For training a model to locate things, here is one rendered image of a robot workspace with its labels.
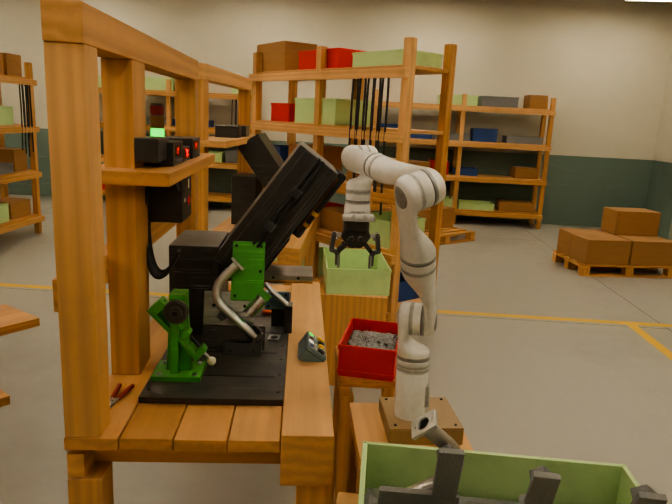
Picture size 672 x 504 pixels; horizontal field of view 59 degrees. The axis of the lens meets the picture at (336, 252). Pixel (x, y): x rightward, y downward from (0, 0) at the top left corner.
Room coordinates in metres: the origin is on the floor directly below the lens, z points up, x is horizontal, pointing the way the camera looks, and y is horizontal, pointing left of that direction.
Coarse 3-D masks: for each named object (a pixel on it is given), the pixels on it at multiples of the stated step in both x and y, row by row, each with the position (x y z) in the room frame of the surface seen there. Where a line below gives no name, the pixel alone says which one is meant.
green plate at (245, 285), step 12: (240, 252) 2.06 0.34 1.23; (252, 252) 2.07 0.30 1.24; (264, 252) 2.07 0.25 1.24; (240, 264) 2.05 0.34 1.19; (252, 264) 2.06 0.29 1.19; (264, 264) 2.06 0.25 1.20; (240, 276) 2.04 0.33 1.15; (252, 276) 2.05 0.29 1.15; (240, 288) 2.03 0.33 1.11; (252, 288) 2.04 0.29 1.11; (240, 300) 2.02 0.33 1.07
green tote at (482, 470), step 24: (384, 456) 1.30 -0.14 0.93; (408, 456) 1.29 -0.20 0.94; (432, 456) 1.29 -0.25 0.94; (480, 456) 1.28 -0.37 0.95; (504, 456) 1.28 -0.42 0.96; (528, 456) 1.28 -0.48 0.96; (360, 480) 1.15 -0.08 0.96; (384, 480) 1.30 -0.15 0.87; (408, 480) 1.29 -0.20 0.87; (480, 480) 1.28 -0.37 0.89; (504, 480) 1.27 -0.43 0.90; (528, 480) 1.27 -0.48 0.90; (576, 480) 1.26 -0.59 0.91; (600, 480) 1.26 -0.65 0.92; (624, 480) 1.23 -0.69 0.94
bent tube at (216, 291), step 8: (232, 264) 2.02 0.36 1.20; (224, 272) 2.01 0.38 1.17; (232, 272) 2.02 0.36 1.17; (216, 280) 2.00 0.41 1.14; (224, 280) 2.01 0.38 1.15; (216, 288) 1.99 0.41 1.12; (216, 296) 1.99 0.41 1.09; (216, 304) 1.98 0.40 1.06; (224, 304) 1.99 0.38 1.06; (224, 312) 1.98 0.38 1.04; (232, 312) 1.98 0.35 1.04; (232, 320) 1.97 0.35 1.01; (240, 320) 1.97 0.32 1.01; (240, 328) 1.97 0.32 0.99; (248, 328) 1.97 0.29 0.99; (248, 336) 1.97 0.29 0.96; (256, 336) 1.96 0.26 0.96
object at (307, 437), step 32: (320, 320) 2.34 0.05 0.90; (288, 352) 1.98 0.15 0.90; (288, 384) 1.73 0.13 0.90; (320, 384) 1.74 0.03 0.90; (288, 416) 1.52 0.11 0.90; (320, 416) 1.53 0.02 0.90; (288, 448) 1.42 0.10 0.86; (320, 448) 1.43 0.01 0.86; (288, 480) 1.42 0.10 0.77; (320, 480) 1.43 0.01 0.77
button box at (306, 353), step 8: (304, 336) 2.04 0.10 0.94; (312, 336) 2.03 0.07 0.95; (304, 344) 1.96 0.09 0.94; (312, 344) 1.95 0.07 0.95; (304, 352) 1.91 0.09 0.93; (312, 352) 1.91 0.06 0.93; (320, 352) 1.92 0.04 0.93; (304, 360) 1.91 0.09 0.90; (312, 360) 1.91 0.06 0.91; (320, 360) 1.91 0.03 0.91
